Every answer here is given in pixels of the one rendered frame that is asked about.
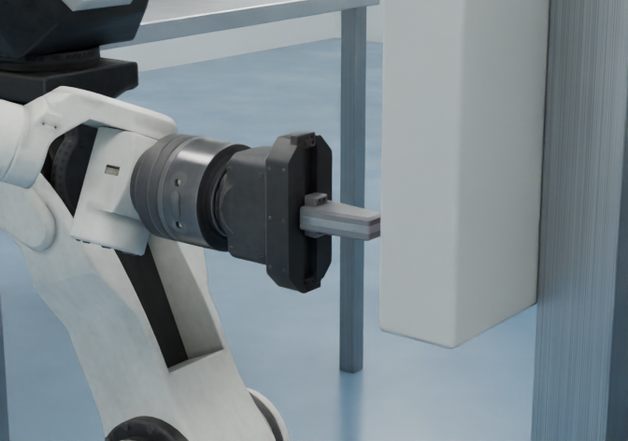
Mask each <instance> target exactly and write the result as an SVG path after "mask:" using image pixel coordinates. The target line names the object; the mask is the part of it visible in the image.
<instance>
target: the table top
mask: <svg viewBox="0 0 628 441"><path fill-rule="evenodd" d="M374 5H379V0H149V3H148V6H147V9H146V11H145V14H144V16H143V19H142V21H141V23H140V25H139V28H138V30H137V33H136V37H135V39H133V40H132V41H125V42H120V43H114V44H107V45H102V46H100V50H111V49H116V48H122V47H128V46H133V45H139V44H145V43H150V42H156V41H162V40H167V39H173V38H179V37H184V36H195V35H201V34H206V33H212V32H218V31H223V30H229V29H235V28H240V27H246V26H252V25H257V24H263V23H269V22H274V21H285V20H290V19H296V18H302V17H307V16H313V15H319V14H324V13H330V12H336V11H341V10H347V9H353V8H358V7H369V6H374Z"/></svg>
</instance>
